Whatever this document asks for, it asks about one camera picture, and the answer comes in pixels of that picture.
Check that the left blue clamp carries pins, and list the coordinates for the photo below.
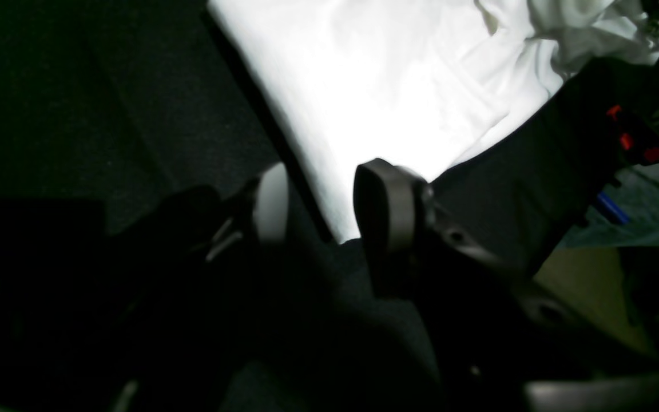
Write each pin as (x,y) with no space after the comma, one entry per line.
(605,206)

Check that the left orange black clamp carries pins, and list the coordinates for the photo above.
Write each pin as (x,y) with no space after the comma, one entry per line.
(637,137)

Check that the black table cloth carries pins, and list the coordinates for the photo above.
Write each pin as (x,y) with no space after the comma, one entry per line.
(130,102)

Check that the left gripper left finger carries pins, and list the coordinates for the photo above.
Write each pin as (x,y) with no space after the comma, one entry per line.
(92,322)

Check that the white printed t-shirt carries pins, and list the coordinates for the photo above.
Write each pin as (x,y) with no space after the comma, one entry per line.
(421,84)

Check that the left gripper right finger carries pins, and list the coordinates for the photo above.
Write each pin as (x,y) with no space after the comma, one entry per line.
(501,341)

